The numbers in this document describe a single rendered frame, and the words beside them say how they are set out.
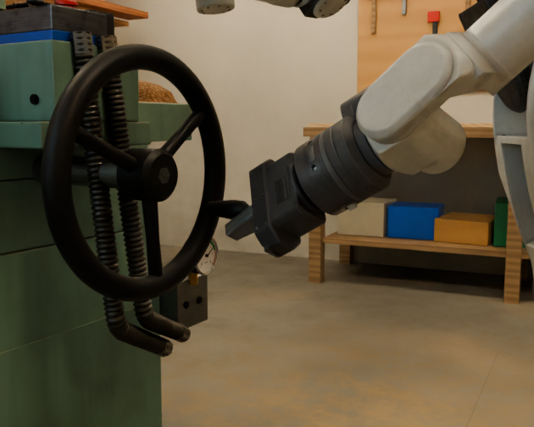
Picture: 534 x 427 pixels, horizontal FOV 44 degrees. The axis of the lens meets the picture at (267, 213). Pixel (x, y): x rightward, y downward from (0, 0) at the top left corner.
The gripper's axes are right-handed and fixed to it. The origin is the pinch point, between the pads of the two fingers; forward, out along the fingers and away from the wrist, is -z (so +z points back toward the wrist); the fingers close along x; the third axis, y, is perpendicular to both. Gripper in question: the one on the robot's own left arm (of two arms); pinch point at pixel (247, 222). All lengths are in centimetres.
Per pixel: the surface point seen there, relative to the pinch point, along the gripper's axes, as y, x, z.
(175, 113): -2.2, 30.0, -15.1
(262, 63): -187, 280, -138
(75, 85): 25.8, 4.0, 1.5
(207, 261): -14.1, 10.0, -21.5
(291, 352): -139, 56, -104
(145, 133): 9.2, 14.3, -8.4
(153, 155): 14.1, 3.0, -0.6
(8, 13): 29.5, 21.0, -8.8
